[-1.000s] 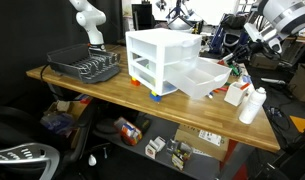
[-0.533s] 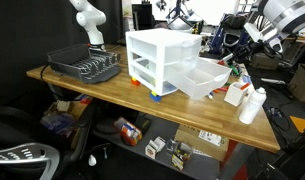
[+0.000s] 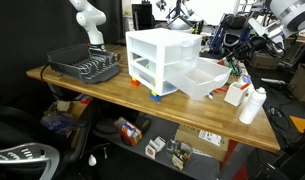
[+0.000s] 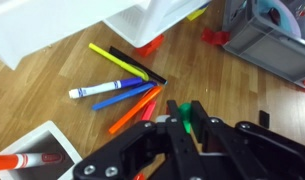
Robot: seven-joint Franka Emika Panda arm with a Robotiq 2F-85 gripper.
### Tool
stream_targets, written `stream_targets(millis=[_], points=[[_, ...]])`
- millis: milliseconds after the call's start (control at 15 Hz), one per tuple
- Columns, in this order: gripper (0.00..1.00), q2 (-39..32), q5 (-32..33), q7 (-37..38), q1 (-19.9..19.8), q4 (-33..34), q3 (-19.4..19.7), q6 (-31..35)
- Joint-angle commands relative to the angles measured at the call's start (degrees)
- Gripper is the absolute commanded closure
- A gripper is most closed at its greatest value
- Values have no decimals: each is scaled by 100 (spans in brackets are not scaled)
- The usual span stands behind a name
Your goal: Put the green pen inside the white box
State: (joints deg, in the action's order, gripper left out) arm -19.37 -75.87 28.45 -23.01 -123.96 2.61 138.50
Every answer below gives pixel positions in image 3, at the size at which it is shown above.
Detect orange pen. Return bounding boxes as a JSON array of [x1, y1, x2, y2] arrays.
[[213, 86, 230, 95]]

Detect white plastic drawer unit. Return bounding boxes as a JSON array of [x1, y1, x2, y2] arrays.
[[125, 27, 203, 97]]

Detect white square pen box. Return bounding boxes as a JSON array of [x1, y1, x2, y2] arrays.
[[223, 81, 251, 108]]

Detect blue yellow riser block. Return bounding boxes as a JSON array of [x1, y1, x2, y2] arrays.
[[149, 90, 163, 103]]

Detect small white carton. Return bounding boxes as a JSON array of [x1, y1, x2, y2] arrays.
[[144, 135, 167, 160]]

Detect grey mesh office chair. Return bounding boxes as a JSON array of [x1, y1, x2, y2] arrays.
[[0, 103, 95, 180]]

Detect white pulled-out drawer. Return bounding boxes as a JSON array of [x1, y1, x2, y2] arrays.
[[165, 56, 233, 101]]

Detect clear jar of parts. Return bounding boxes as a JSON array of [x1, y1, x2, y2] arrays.
[[171, 141, 194, 172]]

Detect plain brown cardboard box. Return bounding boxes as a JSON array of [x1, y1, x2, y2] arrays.
[[286, 62, 305, 103]]

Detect orange white small box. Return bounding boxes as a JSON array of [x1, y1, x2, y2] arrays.
[[119, 121, 144, 147]]

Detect black dish rack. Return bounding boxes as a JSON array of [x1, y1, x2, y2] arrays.
[[46, 42, 122, 85]]

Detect orange yellow riser block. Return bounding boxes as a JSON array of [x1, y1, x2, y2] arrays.
[[130, 76, 142, 88]]

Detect white spray bottle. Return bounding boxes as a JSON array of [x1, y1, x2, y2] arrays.
[[238, 86, 268, 126]]

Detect brown cardboard box with label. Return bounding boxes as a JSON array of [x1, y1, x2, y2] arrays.
[[173, 124, 230, 163]]

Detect grey lower table shelf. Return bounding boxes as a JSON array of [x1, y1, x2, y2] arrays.
[[91, 111, 256, 180]]

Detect orange capped white marker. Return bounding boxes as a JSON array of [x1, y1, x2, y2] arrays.
[[239, 82, 252, 91]]

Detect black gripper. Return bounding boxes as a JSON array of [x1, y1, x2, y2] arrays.
[[223, 34, 272, 64]]

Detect white computer mouse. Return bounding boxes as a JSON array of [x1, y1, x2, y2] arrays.
[[88, 154, 98, 167]]

